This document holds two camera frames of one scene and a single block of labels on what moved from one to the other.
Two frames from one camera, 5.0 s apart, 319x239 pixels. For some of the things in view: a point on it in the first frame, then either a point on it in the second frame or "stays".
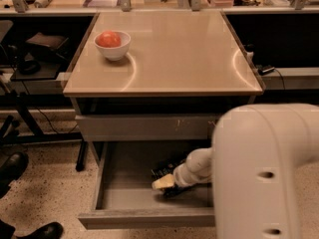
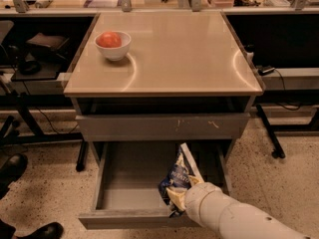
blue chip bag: [166, 169] -> [182, 167]
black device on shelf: [43, 47] stays
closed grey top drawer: [147, 126] stays
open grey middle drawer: [125, 195] stays
